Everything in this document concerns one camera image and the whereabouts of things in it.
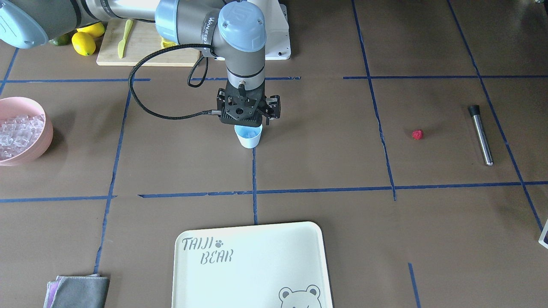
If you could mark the wooden cutting board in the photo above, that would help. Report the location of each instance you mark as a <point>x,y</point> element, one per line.
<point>143,40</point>

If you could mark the red strawberry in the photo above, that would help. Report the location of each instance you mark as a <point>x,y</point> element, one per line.
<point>417,134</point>

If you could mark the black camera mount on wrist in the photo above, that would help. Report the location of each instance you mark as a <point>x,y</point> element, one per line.
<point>238,110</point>

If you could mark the cream bear serving tray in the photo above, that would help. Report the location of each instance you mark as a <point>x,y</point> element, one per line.
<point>259,266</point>

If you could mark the light blue plastic cup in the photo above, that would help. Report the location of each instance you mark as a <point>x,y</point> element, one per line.
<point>248,143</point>

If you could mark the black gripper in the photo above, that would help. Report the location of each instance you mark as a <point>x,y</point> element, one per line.
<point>273,105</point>

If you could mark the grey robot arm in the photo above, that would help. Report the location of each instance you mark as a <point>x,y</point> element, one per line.
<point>231,29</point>

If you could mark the folded grey cloth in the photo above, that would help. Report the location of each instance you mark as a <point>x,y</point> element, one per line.
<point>77,291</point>

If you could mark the steel muddler with black tip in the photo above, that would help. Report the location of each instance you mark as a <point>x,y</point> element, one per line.
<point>475,114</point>

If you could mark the green avocado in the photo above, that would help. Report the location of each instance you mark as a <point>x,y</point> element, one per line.
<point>62,40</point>

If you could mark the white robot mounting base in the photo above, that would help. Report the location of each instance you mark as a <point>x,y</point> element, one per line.
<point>277,28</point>

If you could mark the yellow lemon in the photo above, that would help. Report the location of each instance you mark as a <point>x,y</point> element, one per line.
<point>94,30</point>
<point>84,44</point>

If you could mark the pile of clear ice cubes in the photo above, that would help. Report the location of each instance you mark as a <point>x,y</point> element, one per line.
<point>19,133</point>

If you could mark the lemon slices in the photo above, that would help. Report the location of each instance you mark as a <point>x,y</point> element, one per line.
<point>167,43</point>

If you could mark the pink plastic bowl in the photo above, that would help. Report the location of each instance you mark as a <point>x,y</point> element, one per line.
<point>18,105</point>

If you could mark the yellow plastic knife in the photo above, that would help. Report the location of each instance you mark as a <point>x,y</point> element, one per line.
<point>122,43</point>

